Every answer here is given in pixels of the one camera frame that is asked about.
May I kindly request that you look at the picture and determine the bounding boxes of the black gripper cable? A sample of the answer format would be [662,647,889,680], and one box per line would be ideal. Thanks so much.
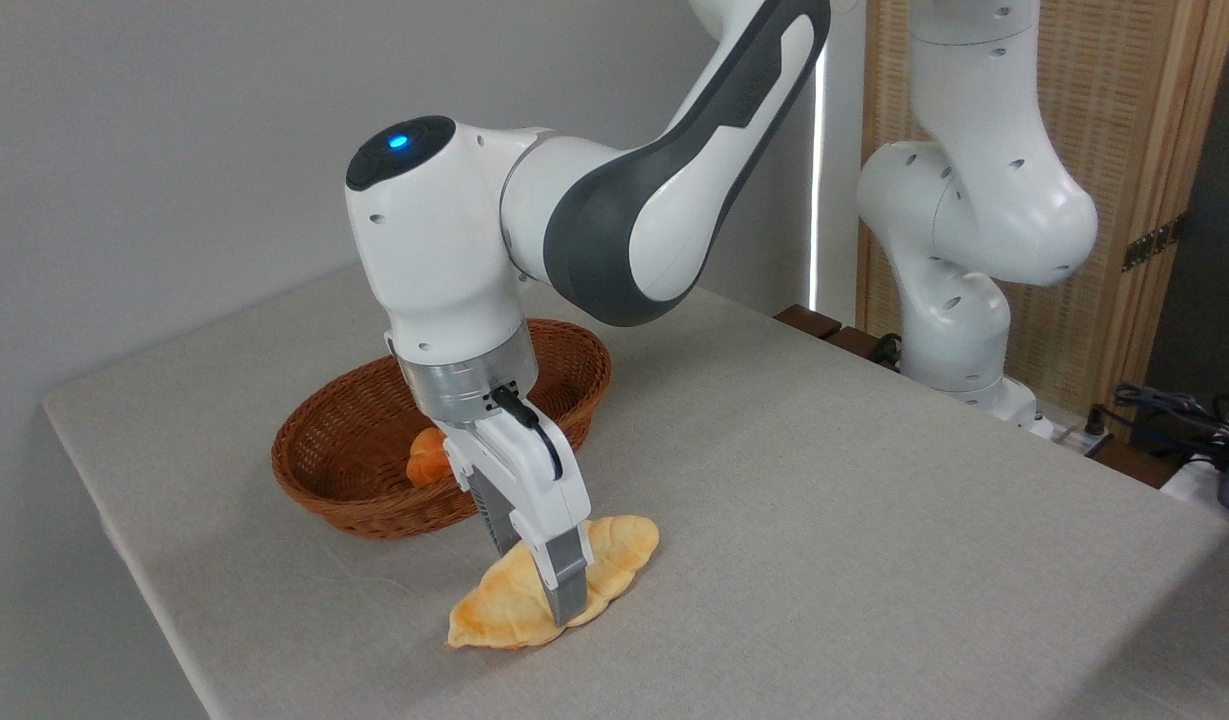
[489,387,565,482]

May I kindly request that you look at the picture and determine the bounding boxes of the bundle of dark cables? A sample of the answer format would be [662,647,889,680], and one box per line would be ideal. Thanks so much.
[1112,382,1229,453]

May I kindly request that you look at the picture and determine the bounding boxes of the white power strip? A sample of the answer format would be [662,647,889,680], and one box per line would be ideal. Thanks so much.
[1032,420,1115,457]

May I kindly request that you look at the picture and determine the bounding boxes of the dark brown wooden bench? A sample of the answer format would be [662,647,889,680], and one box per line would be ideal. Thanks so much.
[774,304,907,373]

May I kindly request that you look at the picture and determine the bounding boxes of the small orange braided bun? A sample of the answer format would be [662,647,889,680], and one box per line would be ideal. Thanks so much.
[406,427,454,489]

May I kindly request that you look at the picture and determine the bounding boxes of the grey tablecloth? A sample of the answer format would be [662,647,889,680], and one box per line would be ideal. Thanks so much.
[42,262,1229,720]

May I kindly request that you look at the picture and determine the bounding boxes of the large golden bread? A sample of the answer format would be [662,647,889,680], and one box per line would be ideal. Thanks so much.
[446,514,662,651]

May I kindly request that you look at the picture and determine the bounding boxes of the bamboo folding screen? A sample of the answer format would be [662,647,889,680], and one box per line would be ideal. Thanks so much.
[856,0,1229,423]

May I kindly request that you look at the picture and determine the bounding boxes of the brown wicker oval basket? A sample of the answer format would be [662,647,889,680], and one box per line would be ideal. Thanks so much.
[271,320,613,541]

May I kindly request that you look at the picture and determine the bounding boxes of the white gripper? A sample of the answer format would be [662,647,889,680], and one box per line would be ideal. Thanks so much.
[441,405,594,628]

